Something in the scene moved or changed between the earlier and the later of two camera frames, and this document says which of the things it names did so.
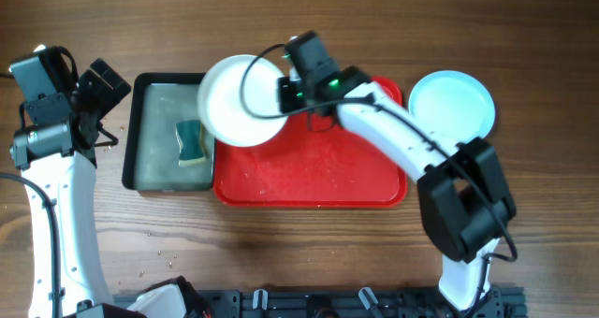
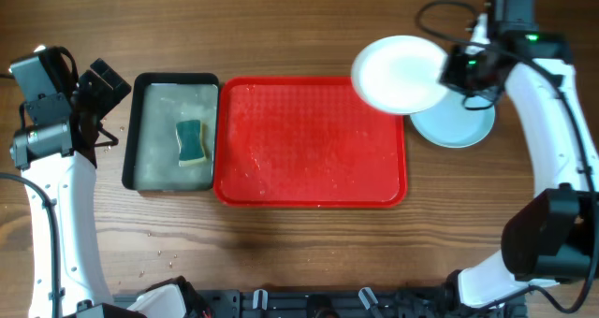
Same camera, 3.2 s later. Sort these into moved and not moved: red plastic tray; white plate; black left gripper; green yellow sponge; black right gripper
Moved: white plate; black right gripper
Not moved: red plastic tray; black left gripper; green yellow sponge
